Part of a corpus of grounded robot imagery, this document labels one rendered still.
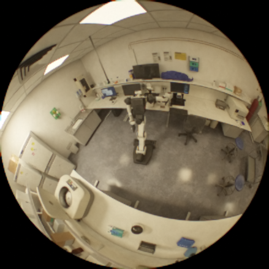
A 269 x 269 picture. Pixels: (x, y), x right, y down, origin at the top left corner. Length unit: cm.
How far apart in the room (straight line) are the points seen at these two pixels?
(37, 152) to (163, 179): 310
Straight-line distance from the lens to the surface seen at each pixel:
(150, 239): 137
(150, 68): 247
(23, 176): 297
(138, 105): 151
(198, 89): 276
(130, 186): 214
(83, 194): 128
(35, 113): 320
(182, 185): 214
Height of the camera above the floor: 206
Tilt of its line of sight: 51 degrees down
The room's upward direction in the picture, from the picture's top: 22 degrees counter-clockwise
